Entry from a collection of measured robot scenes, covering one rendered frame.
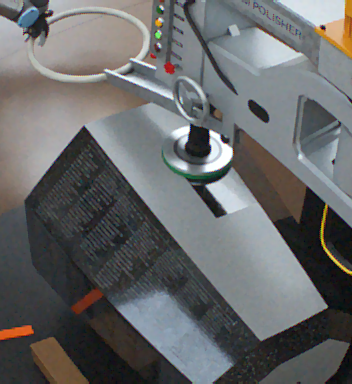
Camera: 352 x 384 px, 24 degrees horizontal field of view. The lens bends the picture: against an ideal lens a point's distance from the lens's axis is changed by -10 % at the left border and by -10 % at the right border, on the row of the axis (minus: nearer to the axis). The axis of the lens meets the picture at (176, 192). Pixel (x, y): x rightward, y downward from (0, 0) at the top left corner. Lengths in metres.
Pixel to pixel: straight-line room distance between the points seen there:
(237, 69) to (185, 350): 0.81
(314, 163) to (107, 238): 0.79
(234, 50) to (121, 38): 2.58
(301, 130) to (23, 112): 2.37
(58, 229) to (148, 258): 0.39
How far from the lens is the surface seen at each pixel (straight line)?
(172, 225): 2.65
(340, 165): 2.18
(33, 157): 4.14
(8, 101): 4.50
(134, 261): 2.68
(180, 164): 2.79
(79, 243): 2.84
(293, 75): 2.16
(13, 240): 3.75
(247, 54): 2.36
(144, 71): 3.03
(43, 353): 3.21
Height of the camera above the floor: 2.78
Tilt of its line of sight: 45 degrees down
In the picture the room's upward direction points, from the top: 4 degrees clockwise
